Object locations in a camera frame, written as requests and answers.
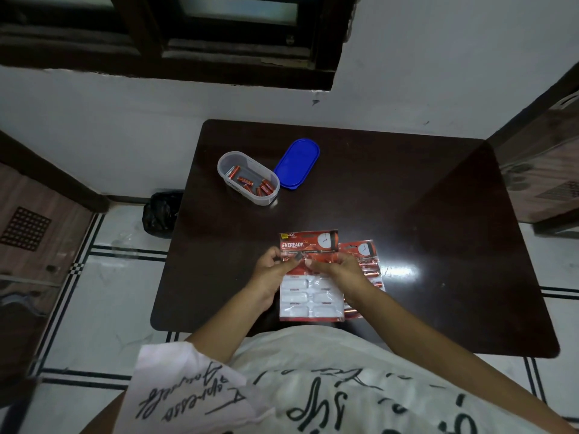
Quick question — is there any person's left hand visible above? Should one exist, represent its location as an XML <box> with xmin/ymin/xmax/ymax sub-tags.
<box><xmin>246</xmin><ymin>247</ymin><xmax>302</xmax><ymax>312</ymax></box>

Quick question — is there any person's right hand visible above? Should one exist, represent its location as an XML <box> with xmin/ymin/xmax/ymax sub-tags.
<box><xmin>305</xmin><ymin>251</ymin><xmax>376</xmax><ymax>307</ymax></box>

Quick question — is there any red battery blister pack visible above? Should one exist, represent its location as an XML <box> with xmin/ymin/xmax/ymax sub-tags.
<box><xmin>338</xmin><ymin>240</ymin><xmax>386</xmax><ymax>320</ymax></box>
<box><xmin>279</xmin><ymin>229</ymin><xmax>345</xmax><ymax>322</ymax></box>

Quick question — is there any person's right forearm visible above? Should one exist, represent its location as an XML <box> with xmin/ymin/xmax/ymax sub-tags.
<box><xmin>344</xmin><ymin>285</ymin><xmax>579</xmax><ymax>434</ymax></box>

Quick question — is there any person's left forearm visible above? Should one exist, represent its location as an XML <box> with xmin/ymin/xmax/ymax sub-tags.
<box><xmin>185</xmin><ymin>289</ymin><xmax>273</xmax><ymax>366</ymax></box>

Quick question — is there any pile of red batteries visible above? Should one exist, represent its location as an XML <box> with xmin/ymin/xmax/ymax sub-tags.
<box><xmin>226</xmin><ymin>165</ymin><xmax>277</xmax><ymax>197</ymax></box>

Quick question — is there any blue oval plastic lid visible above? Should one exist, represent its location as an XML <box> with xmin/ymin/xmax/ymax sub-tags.
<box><xmin>273</xmin><ymin>138</ymin><xmax>321</xmax><ymax>190</ymax></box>

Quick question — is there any dark brown wooden table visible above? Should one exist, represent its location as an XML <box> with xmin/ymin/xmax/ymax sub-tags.
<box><xmin>150</xmin><ymin>119</ymin><xmax>561</xmax><ymax>359</ymax></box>

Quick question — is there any white printed shirt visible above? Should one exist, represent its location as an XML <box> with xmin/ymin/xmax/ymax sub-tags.
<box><xmin>113</xmin><ymin>325</ymin><xmax>552</xmax><ymax>434</ymax></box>

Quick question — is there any clear plastic oval container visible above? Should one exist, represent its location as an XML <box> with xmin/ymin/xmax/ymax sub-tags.
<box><xmin>217</xmin><ymin>151</ymin><xmax>281</xmax><ymax>207</ymax></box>

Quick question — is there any black plastic bag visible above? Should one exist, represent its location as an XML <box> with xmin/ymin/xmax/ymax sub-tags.
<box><xmin>141</xmin><ymin>190</ymin><xmax>184</xmax><ymax>239</ymax></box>

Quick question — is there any brown wooden cabinet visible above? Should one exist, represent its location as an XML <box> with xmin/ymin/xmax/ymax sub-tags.
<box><xmin>488</xmin><ymin>62</ymin><xmax>579</xmax><ymax>236</ymax></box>

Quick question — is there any brown wooden door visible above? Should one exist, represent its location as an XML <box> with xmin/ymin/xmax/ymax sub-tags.
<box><xmin>0</xmin><ymin>130</ymin><xmax>110</xmax><ymax>405</ymax></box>

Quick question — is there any dark square vent grille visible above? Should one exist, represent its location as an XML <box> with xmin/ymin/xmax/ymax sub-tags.
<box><xmin>0</xmin><ymin>206</ymin><xmax>52</xmax><ymax>253</ymax></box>

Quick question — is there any dark wooden window frame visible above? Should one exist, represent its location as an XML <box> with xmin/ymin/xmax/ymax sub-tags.
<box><xmin>0</xmin><ymin>0</ymin><xmax>360</xmax><ymax>91</ymax></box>

